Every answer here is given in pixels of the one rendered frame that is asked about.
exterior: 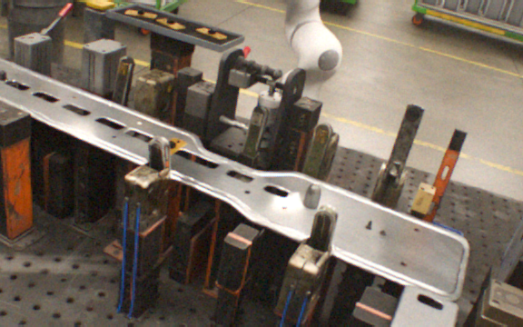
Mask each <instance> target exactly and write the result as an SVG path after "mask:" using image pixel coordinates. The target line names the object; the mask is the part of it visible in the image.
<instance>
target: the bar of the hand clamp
mask: <svg viewBox="0 0 523 327"><path fill-rule="evenodd" d="M424 111H425V107H424V106H421V105H418V104H414V103H408V104H407V107H406V110H405V112H404V115H403V118H402V121H401V124H400V128H399V131H398V134H397V137H396V140H395V143H394V145H393V148H392V151H391V154H390V159H389V161H388V162H387V164H386V167H385V171H384V174H383V176H382V178H381V179H382V180H385V179H386V178H387V175H389V171H390V168H391V165H392V162H394V163H397V164H400V168H399V172H398V175H397V178H396V180H395V183H394V184H395V185H398V184H399V181H400V177H401V175H402V172H403V169H404V166H405V164H406V163H407V161H408V159H409V155H410V151H411V148H412V145H413V142H414V140H415V137H416V134H417V132H418V130H419V124H420V122H421V119H422V116H423V114H424Z"/></svg>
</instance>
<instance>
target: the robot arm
mask: <svg viewBox="0 0 523 327"><path fill-rule="evenodd" d="M319 3H320V0H287V8H286V16H285V36H286V40H287V43H288V45H289V47H290V49H291V50H292V51H293V53H294V54H296V55H297V56H298V57H299V65H298V67H299V68H300V69H303V70H304V71H305V83H304V87H303V91H302V95H301V98H302V97H303V96H304V97H306V96H307V97H309V98H310V99H313V100H316V99H317V96H319V91H320V89H321V86H322V85H323V84H324V83H325V82H326V81H327V79H328V78H329V77H331V76H332V75H333V74H335V73H336V72H337V71H338V70H339V68H340V63H341V58H342V49H341V45H340V41H339V40H338V39H336V37H335V36H334V35H333V34H332V33H331V31H330V30H329V29H328V28H327V27H326V26H325V25H323V24H322V22H321V19H320V15H319ZM290 72H291V71H289V72H288V73H287V74H286V75H285V76H284V77H283V79H282V82H281V83H282V84H285V80H286V78H287V76H288V74H289V73H290Z"/></svg>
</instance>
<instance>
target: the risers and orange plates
mask: <svg viewBox="0 0 523 327"><path fill-rule="evenodd" d="M35 180H36V193H35V204H36V205H38V206H40V207H41V208H42V209H45V212H46V213H49V214H51V215H52V216H54V217H56V218H58V219H60V220H62V219H64V218H65V217H66V216H68V215H69V214H71V213H73V212H74V150H73V143H72V136H71V135H68V134H65V133H62V132H60V131H58V130H55V129H53V128H51V127H48V126H46V125H44V124H40V123H38V122H36V121H35ZM212 209H213V205H212V204H209V203H206V202H203V201H201V200H199V201H198V202H197V203H196V204H195V205H192V206H191V208H190V209H189V210H188V211H186V212H185V213H184V214H183V215H182V216H180V217H178V218H177V222H176V230H175V233H174V235H173V251H172V259H171V266H170V267H169V274H168V278H170V279H173V280H174V281H175V282H177V283H179V284H181V285H189V284H190V283H191V282H192V281H193V280H194V279H195V278H196V276H197V275H198V274H199V273H200V271H201V270H203V269H204V268H205V267H206V266H207V265H208V262H209V255H210V250H211V243H212V231H213V226H214V220H215V217H213V218H212ZM280 240H281V235H278V234H276V233H273V232H270V230H267V229H265V228H264V232H263V237H262V240H261V245H260V250H259V253H258V259H257V263H256V267H254V275H253V276H252V284H251V287H250V289H249V293H248V298H247V299H249V300H251V301H253V302H257V303H259V302H260V300H261V299H262V297H263V296H264V294H265V293H266V292H267V291H269V289H270V285H271V277H272V272H273V268H274V264H275V261H276V256H277V252H278V248H279V243H280Z"/></svg>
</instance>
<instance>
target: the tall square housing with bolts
mask: <svg viewBox="0 0 523 327"><path fill-rule="evenodd" d="M126 50H127V45H124V44H121V43H118V42H115V41H112V40H109V39H106V38H105V39H101V40H97V42H94V43H90V44H88V45H83V46H82V86H81V89H83V90H85V91H86V92H89V93H92V94H96V95H98V97H99V96H101V98H103V99H105V100H108V101H110V102H112V101H113V93H114V87H115V80H116V76H117V70H118V64H119V60H120V59H122V58H123V57H126Z"/></svg>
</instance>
